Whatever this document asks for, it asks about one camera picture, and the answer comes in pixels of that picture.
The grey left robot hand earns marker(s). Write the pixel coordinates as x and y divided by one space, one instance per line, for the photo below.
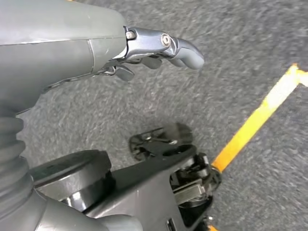
53 47

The yellow floor tape square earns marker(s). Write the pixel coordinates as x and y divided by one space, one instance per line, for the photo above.
255 121

